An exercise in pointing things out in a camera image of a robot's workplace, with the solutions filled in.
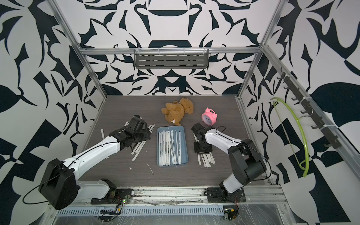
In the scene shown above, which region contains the pile straw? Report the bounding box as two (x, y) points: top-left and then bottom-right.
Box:
(197, 152), (215, 168)

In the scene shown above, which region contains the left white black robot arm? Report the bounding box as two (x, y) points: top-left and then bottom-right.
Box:
(38, 115), (151, 210)

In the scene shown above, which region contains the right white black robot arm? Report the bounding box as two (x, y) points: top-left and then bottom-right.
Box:
(191, 123), (267, 196)

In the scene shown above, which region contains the blue plastic storage tray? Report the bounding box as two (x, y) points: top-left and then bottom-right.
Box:
(157, 126), (188, 167)

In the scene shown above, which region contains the pink alarm clock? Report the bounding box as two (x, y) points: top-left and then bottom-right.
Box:
(201, 108), (218, 126)

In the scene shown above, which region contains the lone wrapped straw far left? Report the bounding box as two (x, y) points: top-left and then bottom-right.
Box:
(101, 129), (105, 140)

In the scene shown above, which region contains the brown teddy bear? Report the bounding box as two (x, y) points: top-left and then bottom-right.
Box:
(161, 97), (194, 126)

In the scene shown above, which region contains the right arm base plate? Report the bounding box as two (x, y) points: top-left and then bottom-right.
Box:
(204, 187), (247, 203)

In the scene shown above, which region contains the white slotted cable duct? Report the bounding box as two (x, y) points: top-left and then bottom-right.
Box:
(57, 205), (224, 217)

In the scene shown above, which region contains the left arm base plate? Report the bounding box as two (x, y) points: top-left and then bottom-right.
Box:
(91, 188), (132, 205)

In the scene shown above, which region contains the grey metal wall shelf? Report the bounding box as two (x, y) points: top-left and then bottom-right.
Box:
(134, 48), (210, 69)

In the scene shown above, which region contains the grey wall hook rail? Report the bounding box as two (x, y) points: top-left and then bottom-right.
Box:
(277, 67), (342, 150)

